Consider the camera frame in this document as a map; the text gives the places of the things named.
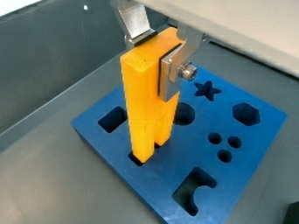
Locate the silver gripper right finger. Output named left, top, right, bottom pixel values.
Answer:
left=158, top=25, right=207, bottom=102

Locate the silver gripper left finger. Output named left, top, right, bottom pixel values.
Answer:
left=109, top=0, right=158, bottom=50

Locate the yellow double-square peg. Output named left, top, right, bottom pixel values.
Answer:
left=120, top=27, right=182, bottom=163

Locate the blue foam shape-sorter block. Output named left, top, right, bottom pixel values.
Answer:
left=71, top=70, right=286, bottom=224

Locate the black curved plastic stand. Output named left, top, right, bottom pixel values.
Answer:
left=283, top=201, right=299, bottom=224

